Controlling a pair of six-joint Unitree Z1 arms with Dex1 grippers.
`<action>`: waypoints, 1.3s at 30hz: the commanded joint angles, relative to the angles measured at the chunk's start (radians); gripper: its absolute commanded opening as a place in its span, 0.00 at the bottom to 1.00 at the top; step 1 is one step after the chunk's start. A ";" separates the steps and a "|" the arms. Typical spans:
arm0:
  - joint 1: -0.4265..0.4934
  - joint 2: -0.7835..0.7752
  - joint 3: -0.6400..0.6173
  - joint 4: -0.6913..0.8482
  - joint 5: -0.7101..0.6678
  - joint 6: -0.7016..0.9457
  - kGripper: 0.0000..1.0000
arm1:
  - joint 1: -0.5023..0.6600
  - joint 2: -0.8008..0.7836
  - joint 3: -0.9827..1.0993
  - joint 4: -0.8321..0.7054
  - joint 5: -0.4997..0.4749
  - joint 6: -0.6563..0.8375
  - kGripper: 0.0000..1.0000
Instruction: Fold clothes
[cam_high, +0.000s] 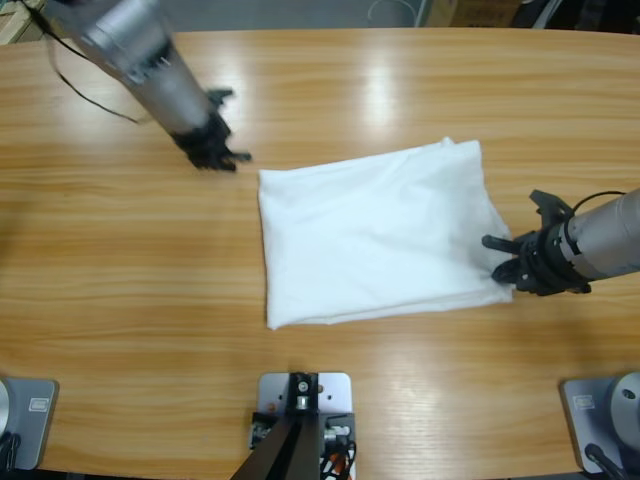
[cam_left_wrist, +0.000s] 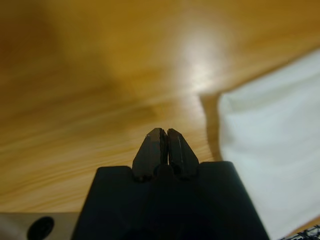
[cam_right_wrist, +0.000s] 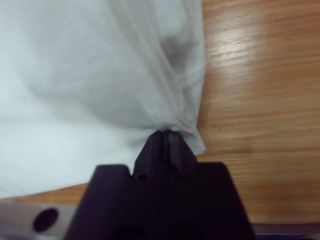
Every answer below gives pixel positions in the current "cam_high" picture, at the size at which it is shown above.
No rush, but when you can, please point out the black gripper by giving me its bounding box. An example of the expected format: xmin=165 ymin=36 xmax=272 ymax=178
xmin=481 ymin=224 xmax=593 ymax=297
xmin=169 ymin=112 xmax=253 ymax=174

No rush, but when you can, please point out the white t-shirt with small print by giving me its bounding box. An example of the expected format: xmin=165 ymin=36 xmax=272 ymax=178
xmin=257 ymin=136 xmax=515 ymax=331

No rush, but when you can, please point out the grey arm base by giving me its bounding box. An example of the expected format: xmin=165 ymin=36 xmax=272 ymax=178
xmin=0 ymin=377 xmax=60 ymax=471
xmin=558 ymin=370 xmax=640 ymax=475

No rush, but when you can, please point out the black clamp block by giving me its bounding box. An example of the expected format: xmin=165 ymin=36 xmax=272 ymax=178
xmin=249 ymin=410 xmax=357 ymax=454

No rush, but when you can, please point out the brown cardboard box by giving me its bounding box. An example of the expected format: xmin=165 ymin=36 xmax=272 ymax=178
xmin=452 ymin=0 xmax=521 ymax=27

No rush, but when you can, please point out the yellow box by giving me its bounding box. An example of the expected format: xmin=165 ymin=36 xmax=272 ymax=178
xmin=429 ymin=0 xmax=459 ymax=27

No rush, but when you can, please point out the cardboard boxes stack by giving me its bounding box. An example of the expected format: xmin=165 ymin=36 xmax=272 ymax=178
xmin=0 ymin=0 xmax=51 ymax=46

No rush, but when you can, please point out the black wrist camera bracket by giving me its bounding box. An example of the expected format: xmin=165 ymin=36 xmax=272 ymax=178
xmin=528 ymin=188 xmax=574 ymax=232
xmin=204 ymin=88 xmax=236 ymax=114

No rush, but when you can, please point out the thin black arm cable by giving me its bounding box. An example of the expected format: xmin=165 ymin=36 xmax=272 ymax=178
xmin=29 ymin=0 xmax=151 ymax=126
xmin=569 ymin=190 xmax=627 ymax=217

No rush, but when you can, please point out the white mount plate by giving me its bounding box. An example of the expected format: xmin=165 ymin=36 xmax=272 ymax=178
xmin=257 ymin=371 xmax=354 ymax=417

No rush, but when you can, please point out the white cable loop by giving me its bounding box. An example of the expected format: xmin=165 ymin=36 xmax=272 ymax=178
xmin=367 ymin=0 xmax=419 ymax=26

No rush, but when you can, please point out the black base cable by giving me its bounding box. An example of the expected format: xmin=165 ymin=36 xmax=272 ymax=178
xmin=0 ymin=432 xmax=22 ymax=470
xmin=584 ymin=442 xmax=629 ymax=480

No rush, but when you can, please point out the grey metal frame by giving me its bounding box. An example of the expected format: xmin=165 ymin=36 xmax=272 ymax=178
xmin=519 ymin=0 xmax=640 ymax=35

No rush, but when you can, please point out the orange cable bundle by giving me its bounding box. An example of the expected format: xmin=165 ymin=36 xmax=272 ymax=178
xmin=319 ymin=442 xmax=359 ymax=480

